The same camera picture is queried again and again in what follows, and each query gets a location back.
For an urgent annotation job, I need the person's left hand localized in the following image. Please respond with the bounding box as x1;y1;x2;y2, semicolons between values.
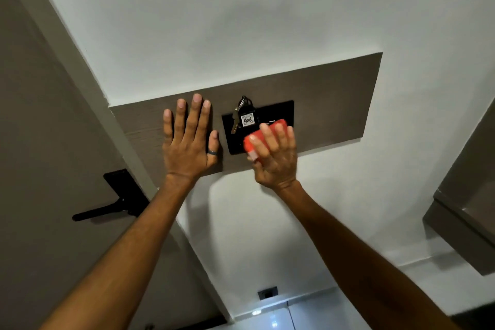
162;93;220;184

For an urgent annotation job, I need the person's right hand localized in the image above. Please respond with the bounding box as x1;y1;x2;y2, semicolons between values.
247;122;299;191

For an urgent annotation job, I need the red cleaning sponge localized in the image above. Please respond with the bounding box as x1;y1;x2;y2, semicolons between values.
243;119;288;155

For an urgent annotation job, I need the person's left forearm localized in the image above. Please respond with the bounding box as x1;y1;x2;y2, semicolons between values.
39;174;202;330

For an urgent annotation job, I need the person's right forearm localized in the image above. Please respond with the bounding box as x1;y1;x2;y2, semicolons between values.
275;180;463;330

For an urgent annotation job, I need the black key tag white label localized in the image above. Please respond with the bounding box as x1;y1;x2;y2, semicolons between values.
237;97;257;130

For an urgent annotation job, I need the brass key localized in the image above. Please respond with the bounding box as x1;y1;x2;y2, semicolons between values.
231;97;246;135

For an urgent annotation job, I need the grey-brown door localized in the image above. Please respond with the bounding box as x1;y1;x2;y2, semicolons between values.
0;0;229;330

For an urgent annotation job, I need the black wall switch plate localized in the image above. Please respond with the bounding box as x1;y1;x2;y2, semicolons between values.
221;100;295;156

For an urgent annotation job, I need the brown wood wall panel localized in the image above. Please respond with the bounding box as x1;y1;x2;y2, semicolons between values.
109;52;383;188

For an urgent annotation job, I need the black door handle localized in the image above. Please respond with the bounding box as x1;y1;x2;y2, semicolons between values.
71;168;151;222

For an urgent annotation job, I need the white door frame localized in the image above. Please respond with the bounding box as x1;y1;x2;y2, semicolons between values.
21;0;235;323

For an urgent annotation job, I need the brown wall cabinet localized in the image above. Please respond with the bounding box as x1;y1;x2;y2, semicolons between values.
422;97;495;276

